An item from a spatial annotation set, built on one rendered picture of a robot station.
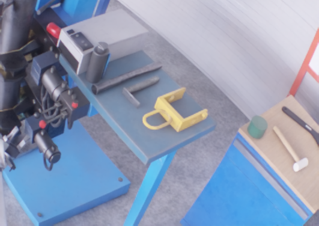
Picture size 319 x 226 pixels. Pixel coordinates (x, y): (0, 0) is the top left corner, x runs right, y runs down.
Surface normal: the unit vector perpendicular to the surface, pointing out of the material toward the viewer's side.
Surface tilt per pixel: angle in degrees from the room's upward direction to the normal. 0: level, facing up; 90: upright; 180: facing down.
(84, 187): 0
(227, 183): 90
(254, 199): 90
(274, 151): 0
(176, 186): 0
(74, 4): 90
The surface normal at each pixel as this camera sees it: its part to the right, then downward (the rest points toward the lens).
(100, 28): 0.29, -0.68
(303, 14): -0.70, 0.32
